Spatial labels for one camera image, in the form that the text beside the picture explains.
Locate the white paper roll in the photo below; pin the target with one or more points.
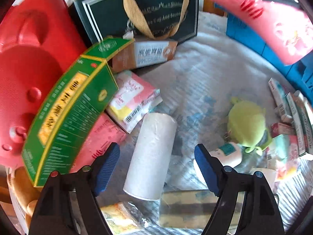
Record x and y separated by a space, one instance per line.
151 157

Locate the brown teddy bear plush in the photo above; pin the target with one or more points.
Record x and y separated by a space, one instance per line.
26 195

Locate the pink tissue pack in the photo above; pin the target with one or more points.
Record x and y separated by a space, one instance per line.
103 133
285 29

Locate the white small bottle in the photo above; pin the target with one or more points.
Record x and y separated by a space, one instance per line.
229 154

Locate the red bear-shaped plastic case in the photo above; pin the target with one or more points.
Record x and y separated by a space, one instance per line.
39 42

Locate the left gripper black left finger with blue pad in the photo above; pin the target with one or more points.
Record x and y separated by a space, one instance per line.
53 212

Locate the green yellow carton box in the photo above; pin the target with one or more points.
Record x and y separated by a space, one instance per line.
70 110

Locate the yellow tissue packet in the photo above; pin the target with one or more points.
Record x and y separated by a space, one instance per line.
124 218

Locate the dark green gift bag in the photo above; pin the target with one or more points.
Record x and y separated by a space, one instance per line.
96 19

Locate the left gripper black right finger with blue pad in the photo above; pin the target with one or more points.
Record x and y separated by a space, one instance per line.
260 213

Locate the pink yellow sanitary pad pack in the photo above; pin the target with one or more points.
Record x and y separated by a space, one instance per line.
134 99

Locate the pastel wet wipes pack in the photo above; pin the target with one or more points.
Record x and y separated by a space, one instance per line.
283 156

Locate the blue plastic storage crate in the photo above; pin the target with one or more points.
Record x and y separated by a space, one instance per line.
298 74

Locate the white medicine boxes stack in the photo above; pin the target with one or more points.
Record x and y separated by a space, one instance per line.
292 110

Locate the brown white toothpaste box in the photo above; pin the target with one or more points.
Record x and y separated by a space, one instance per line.
142 53

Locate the green frog plush toy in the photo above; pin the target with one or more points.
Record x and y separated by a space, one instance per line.
247 126

